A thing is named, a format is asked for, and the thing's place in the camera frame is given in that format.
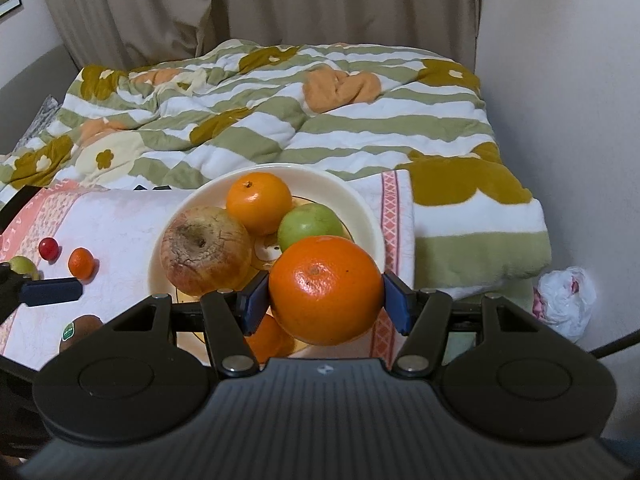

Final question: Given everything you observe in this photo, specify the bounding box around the beige curtain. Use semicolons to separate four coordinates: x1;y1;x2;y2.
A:
32;0;483;71

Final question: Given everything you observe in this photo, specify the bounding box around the white plastic bag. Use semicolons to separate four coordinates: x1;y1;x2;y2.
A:
532;266;597;343

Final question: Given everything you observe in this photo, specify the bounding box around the cream cartoon-print bowl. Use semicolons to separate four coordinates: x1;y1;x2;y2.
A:
148;164;386;361

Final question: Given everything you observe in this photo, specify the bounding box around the green striped floral blanket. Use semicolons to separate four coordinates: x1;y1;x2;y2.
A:
0;39;551;301

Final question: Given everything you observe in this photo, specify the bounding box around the wrinkled reddish apple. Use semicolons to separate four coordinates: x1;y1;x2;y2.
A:
160;206;252;297

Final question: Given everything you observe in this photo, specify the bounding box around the brown kiwi with sticker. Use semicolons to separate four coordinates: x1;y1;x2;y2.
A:
59;315;103;356

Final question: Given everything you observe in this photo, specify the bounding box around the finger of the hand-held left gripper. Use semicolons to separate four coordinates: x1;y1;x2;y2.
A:
0;262;84;322

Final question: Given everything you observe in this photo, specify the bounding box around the small tangerine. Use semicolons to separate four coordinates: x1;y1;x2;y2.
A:
245;312;296;358
68;248;96;281

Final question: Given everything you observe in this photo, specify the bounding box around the grey upholstered headboard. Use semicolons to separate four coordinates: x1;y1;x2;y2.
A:
0;44;81;156

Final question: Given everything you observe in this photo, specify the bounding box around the large orange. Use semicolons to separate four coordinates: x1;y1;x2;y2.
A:
226;172;293;236
268;235;385;346

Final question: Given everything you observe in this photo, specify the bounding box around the grey patterned pillow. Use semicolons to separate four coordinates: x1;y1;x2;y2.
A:
12;95;61;153

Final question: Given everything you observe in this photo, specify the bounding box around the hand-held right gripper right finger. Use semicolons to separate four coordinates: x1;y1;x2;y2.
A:
382;271;553;378

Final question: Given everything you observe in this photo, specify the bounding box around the black cable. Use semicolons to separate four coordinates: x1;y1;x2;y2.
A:
590;329;640;360

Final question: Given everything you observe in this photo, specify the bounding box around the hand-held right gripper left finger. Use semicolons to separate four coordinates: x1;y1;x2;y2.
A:
100;271;271;379

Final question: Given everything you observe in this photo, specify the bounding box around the green apple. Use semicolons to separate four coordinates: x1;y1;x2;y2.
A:
7;256;41;281
277;203;351;253

